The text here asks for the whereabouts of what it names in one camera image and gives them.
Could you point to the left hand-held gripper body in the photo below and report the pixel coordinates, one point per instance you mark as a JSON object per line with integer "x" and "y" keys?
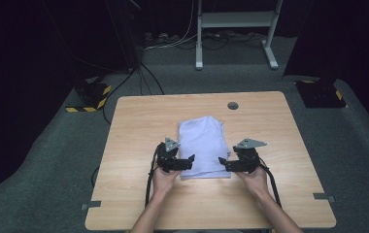
{"x": 166, "y": 160}

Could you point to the white metal stand frame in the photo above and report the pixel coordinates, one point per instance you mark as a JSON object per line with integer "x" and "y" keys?
{"x": 237, "y": 19}

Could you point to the grey round table grommet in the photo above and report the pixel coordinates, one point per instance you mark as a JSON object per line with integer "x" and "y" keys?
{"x": 233, "y": 105}

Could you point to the grey table edge bracket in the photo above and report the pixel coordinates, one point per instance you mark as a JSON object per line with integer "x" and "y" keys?
{"x": 92, "y": 205}
{"x": 323, "y": 196}

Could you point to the grey power strip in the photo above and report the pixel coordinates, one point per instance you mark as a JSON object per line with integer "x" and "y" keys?
{"x": 160, "y": 38}

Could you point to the black yellow striped stand base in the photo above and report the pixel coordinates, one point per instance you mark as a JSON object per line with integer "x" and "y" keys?
{"x": 321, "y": 95}
{"x": 90, "y": 93}

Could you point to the lavender printed T-shirt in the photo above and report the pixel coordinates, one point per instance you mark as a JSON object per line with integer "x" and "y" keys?
{"x": 202, "y": 142}

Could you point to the person's right hand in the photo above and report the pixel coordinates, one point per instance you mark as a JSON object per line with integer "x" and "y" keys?
{"x": 257, "y": 183}

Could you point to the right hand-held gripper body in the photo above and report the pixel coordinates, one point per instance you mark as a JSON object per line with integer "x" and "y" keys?
{"x": 249, "y": 161}

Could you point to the person's left hand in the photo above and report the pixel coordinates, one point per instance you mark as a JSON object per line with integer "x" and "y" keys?
{"x": 163, "y": 183}

